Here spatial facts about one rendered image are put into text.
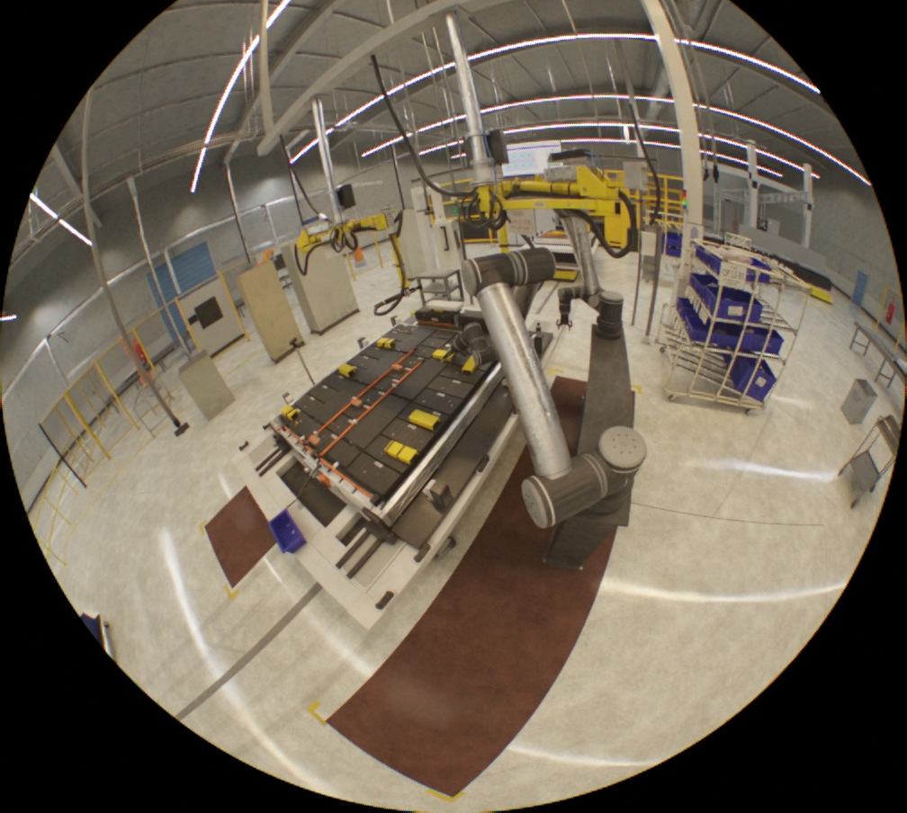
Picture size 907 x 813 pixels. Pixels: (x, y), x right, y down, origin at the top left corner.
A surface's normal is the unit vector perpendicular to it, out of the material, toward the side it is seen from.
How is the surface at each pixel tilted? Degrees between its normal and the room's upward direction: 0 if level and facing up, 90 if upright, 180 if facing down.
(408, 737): 0
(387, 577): 0
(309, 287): 90
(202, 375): 90
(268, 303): 90
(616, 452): 0
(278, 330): 90
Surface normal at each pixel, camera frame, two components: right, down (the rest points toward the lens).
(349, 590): -0.16, -0.83
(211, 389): 0.84, 0.18
